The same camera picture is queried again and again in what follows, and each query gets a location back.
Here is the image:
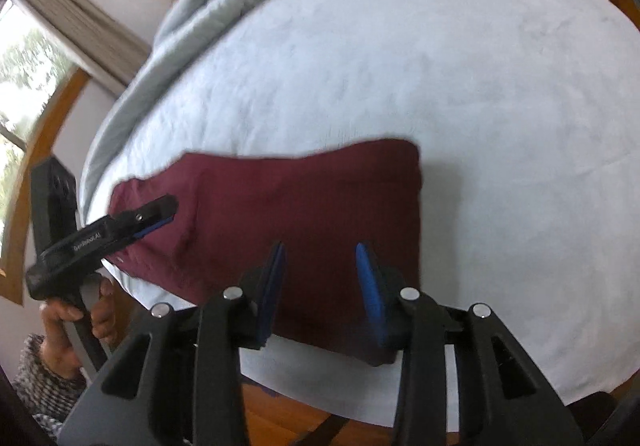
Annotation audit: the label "maroon pants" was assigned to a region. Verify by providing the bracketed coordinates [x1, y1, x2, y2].
[108, 138, 422, 366]

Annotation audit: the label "left checkered sleeve forearm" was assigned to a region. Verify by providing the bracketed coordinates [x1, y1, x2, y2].
[11, 334, 87, 442]

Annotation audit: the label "person's left hand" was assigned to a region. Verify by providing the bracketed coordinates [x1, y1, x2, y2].
[39, 277, 116, 380]

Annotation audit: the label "beige curtain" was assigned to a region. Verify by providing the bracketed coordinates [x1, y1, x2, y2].
[18, 0, 151, 96]

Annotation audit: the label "white fluffy bed blanket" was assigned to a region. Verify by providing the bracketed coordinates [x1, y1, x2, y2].
[82, 0, 639, 402]

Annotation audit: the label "wooden window frame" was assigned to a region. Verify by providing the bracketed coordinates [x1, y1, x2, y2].
[0, 68, 91, 306]

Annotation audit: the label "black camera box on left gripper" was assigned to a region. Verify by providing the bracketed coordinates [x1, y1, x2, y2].
[30, 156, 77, 256]

